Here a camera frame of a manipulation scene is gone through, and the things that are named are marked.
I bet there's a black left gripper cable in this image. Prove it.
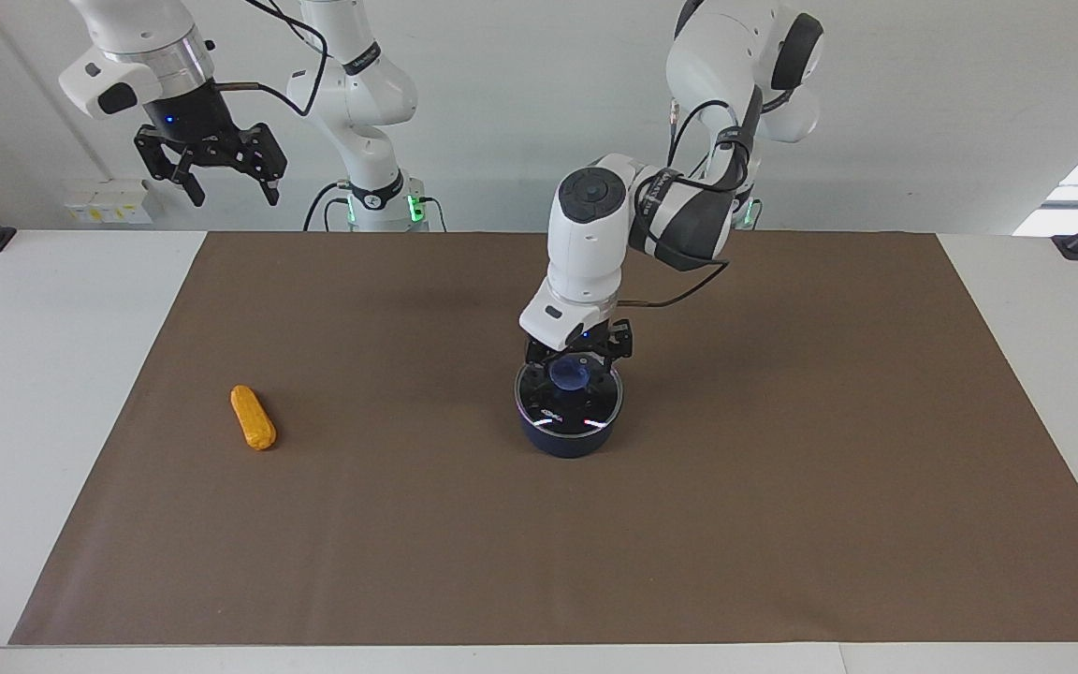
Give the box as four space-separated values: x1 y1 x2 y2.
618 98 766 311

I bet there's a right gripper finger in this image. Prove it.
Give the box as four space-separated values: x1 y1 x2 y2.
133 128 208 208
245 122 290 207

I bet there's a dark blue pot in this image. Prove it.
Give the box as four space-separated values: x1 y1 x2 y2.
514 370 624 460

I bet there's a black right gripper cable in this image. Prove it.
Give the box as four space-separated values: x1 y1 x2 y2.
213 0 330 119

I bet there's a white wall socket box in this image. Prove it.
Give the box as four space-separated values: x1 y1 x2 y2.
64 180 155 225

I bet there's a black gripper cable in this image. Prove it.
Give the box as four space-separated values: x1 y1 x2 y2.
618 98 766 311
213 0 330 119

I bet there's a brown table mat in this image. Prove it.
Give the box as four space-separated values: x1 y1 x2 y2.
7 231 1078 647

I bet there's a glass lid with blue knob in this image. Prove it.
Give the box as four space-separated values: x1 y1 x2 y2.
514 354 624 438

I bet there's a yellow corn cob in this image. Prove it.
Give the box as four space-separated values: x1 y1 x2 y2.
230 385 277 452

